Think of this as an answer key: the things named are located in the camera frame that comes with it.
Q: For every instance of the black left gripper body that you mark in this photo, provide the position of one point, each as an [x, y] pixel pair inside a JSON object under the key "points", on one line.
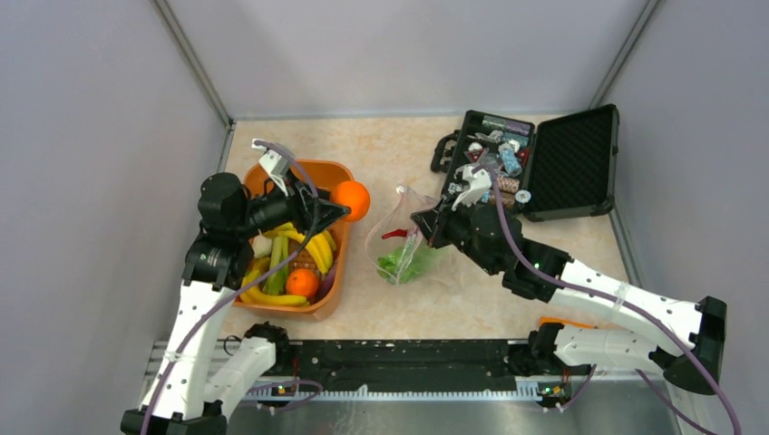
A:
{"points": [[275, 208]]}

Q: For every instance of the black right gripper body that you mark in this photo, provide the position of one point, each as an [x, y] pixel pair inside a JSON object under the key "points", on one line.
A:
{"points": [[455, 227]]}

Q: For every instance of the orange fruit toy back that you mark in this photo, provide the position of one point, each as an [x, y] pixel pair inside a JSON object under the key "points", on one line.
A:
{"points": [[355, 196]]}

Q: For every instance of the orange fruit toy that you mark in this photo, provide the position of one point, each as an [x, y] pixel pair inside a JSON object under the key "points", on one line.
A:
{"points": [[302, 282], [355, 196]]}

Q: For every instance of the clear zip top bag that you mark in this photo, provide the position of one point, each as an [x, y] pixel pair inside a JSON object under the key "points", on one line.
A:
{"points": [[410, 201]]}

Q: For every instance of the green napa cabbage toy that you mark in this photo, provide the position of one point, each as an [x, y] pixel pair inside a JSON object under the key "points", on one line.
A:
{"points": [[409, 263]]}

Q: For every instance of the red chili pepper toy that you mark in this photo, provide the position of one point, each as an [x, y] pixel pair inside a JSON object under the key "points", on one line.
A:
{"points": [[399, 232]]}

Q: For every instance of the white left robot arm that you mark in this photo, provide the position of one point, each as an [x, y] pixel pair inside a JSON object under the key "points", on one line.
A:
{"points": [[184, 397]]}

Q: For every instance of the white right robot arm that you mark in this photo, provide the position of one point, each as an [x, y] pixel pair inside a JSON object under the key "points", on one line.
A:
{"points": [[681, 340]]}

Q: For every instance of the orange plastic bin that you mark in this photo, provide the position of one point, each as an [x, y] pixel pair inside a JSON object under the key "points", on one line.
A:
{"points": [[326, 175]]}

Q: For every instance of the yellow banana bunch toy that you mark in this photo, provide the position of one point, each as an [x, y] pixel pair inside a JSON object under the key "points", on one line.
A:
{"points": [[319, 253]]}

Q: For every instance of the orange fruit toy front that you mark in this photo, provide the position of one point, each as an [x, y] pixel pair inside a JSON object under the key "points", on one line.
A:
{"points": [[302, 282]]}

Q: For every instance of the yellow banana toy front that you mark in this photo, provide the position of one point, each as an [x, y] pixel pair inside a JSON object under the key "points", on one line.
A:
{"points": [[253, 295]]}

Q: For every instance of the black poker chip case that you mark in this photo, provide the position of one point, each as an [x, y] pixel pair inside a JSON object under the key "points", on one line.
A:
{"points": [[568, 164]]}

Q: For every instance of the orange carrot toy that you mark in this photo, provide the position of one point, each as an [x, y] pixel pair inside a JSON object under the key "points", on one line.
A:
{"points": [[554, 320]]}

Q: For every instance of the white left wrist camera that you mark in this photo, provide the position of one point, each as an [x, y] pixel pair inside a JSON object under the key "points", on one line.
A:
{"points": [[275, 161]]}

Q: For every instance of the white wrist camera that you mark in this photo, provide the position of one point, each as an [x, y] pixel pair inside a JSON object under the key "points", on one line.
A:
{"points": [[275, 161], [478, 181]]}

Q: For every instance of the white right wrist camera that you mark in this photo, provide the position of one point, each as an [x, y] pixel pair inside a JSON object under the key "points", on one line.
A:
{"points": [[478, 181]]}

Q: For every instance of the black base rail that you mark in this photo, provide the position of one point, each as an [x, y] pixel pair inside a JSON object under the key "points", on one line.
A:
{"points": [[409, 365]]}

